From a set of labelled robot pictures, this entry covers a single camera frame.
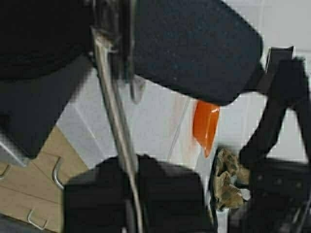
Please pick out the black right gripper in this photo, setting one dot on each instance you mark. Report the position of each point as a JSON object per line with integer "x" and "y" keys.
{"x": 278, "y": 152}

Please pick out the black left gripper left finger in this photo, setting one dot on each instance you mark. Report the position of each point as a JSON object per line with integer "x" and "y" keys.
{"x": 99, "y": 201}

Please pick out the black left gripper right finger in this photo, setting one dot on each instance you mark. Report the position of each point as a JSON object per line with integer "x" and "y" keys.
{"x": 172, "y": 198}

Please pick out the black spatula orange handle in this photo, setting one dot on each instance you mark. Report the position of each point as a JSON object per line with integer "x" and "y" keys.
{"x": 201, "y": 48}

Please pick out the orange plastic bowl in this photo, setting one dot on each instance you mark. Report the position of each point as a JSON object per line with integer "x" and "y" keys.
{"x": 204, "y": 125}

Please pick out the stainless steel frying pan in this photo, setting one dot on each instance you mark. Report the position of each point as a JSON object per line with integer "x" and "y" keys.
{"x": 39, "y": 37}

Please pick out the crumpled brown cloth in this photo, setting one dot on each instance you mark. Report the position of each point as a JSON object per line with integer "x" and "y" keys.
{"x": 227, "y": 174}

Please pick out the wooden cabinet drawer front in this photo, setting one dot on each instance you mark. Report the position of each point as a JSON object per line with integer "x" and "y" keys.
{"x": 32, "y": 187}

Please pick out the black glass cooktop stove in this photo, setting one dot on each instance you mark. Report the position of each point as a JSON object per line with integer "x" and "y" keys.
{"x": 29, "y": 110}

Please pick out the steel drawer handle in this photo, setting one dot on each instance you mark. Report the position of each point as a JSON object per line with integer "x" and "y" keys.
{"x": 55, "y": 174}
{"x": 36, "y": 220}

